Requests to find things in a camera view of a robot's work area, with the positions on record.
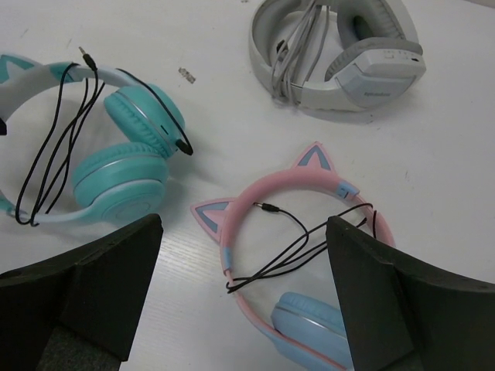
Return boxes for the pink blue cat-ear headphones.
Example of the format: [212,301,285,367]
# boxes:
[191,141,393,370]

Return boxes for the black teal headphone cable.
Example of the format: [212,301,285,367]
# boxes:
[15,46,194,227]

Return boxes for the black pink headphone cable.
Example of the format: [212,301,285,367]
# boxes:
[225,199,378,297]

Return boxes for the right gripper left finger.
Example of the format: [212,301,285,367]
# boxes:
[1,214,162,370]

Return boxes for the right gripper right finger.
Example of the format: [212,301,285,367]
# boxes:
[326,216,494,370]

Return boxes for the small brown debris piece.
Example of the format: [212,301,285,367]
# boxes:
[178,67,196,84]

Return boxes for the grey white headphones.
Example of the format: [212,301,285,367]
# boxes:
[248,1,426,112]

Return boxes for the grey headphone cable bundle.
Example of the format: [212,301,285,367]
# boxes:
[270,0,333,107]

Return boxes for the teal cat-ear headphones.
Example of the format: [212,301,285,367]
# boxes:
[1,53,193,226]

